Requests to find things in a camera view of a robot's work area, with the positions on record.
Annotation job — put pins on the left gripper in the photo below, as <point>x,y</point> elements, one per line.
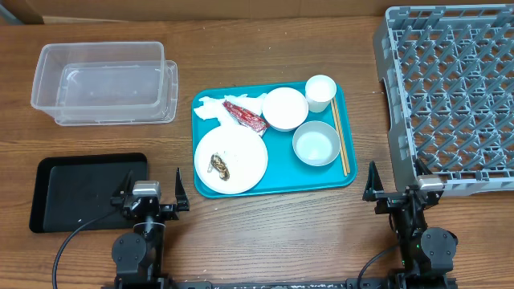
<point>172,212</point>

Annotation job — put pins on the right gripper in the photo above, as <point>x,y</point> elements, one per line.
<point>390,200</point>

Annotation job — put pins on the grey bowl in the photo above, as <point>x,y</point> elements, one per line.
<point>316,143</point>

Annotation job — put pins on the white paper cup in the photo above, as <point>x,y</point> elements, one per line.
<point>319,92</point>

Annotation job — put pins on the red snack wrapper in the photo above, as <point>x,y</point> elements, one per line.
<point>246,118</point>

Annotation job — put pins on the white shallow bowl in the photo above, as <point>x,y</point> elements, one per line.
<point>285,108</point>

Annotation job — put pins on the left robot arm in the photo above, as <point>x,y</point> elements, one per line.
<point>138,255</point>

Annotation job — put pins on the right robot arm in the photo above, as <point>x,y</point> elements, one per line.
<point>427,252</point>

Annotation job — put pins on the grey dishwasher rack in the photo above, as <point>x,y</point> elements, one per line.
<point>448,77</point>

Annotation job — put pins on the brown food scrap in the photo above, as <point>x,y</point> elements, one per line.
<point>218,164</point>

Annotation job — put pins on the white round plate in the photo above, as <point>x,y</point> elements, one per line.
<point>244,153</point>

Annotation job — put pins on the black plastic tray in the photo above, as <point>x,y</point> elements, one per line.
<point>70,191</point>

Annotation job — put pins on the crumpled white napkin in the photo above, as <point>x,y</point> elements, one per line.
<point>212,108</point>

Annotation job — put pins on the teal serving tray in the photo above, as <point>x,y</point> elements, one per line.
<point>286,173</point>

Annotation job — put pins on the clear plastic bin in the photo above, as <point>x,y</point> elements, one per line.
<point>108,83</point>

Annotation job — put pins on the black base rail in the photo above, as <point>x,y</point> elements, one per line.
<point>347,284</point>

